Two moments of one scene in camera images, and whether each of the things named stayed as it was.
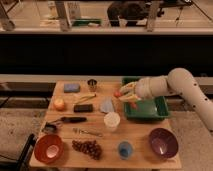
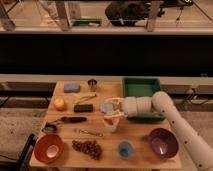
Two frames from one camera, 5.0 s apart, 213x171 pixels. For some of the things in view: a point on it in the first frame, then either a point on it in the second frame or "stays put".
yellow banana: x=85 y=99 stays put
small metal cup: x=92 y=85 stays put
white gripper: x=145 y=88 → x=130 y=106
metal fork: x=78 y=130 stays put
